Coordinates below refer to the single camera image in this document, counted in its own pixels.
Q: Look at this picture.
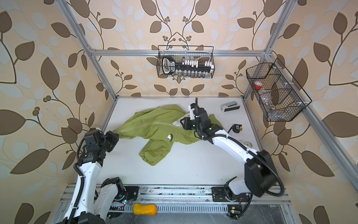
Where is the green zip-up hooded jacket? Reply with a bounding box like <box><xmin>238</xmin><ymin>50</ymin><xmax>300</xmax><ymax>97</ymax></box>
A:
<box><xmin>113</xmin><ymin>104</ymin><xmax>224</xmax><ymax>167</ymax></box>

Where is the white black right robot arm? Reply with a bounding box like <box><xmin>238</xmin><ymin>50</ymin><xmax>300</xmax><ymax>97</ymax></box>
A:
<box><xmin>180</xmin><ymin>104</ymin><xmax>285</xmax><ymax>201</ymax></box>

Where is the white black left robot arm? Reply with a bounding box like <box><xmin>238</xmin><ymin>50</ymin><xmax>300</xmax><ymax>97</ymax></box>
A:
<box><xmin>61</xmin><ymin>128</ymin><xmax>128</xmax><ymax>224</ymax></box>

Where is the light blue white stapler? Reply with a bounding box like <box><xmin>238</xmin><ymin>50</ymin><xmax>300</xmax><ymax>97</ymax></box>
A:
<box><xmin>221</xmin><ymin>101</ymin><xmax>240</xmax><ymax>112</ymax></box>

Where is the white tape roll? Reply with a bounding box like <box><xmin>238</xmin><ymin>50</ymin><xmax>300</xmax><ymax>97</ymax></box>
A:
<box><xmin>244</xmin><ymin>141</ymin><xmax>253</xmax><ymax>148</ymax></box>

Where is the red capped bottle in basket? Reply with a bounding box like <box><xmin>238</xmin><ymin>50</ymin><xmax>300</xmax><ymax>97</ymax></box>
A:
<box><xmin>254</xmin><ymin>81</ymin><xmax>263</xmax><ymax>90</ymax></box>

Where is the black tape measure with strap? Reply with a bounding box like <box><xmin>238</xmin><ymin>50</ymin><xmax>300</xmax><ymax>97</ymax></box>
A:
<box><xmin>228</xmin><ymin>124</ymin><xmax>242</xmax><ymax>133</ymax></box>

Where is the black wire basket back wall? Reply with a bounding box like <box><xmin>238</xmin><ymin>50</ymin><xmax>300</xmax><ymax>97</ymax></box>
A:
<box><xmin>156</xmin><ymin>44</ymin><xmax>215</xmax><ymax>79</ymax></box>

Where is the black wire basket wall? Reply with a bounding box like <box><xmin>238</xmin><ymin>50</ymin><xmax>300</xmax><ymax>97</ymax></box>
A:
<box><xmin>156</xmin><ymin>44</ymin><xmax>215</xmax><ymax>79</ymax></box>
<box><xmin>246</xmin><ymin>58</ymin><xmax>312</xmax><ymax>122</ymax></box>

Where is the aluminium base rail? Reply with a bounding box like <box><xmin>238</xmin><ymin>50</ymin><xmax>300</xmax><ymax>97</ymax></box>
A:
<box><xmin>60</xmin><ymin>183</ymin><xmax>291</xmax><ymax>215</ymax></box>

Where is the black wire basket right wall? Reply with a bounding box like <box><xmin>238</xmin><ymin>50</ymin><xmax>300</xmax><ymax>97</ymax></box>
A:
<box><xmin>246</xmin><ymin>58</ymin><xmax>312</xmax><ymax>122</ymax></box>

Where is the aluminium frame strut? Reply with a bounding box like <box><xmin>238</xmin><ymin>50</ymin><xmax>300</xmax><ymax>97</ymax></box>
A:
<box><xmin>55</xmin><ymin>0</ymin><xmax>117</xmax><ymax>101</ymax></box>

